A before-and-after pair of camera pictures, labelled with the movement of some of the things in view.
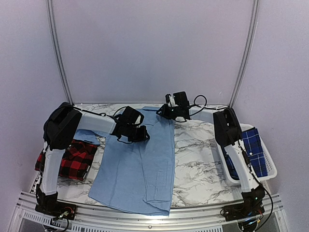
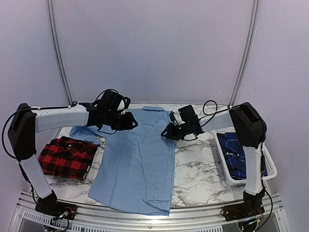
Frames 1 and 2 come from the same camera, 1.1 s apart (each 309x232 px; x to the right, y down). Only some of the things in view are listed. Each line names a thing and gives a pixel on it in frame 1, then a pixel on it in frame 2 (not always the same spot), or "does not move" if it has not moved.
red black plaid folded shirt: [75, 162] does not move
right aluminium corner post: [250, 51] does not move
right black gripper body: [171, 114] to [179, 133]
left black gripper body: [134, 136] to [120, 124]
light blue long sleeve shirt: [136, 176] does not move
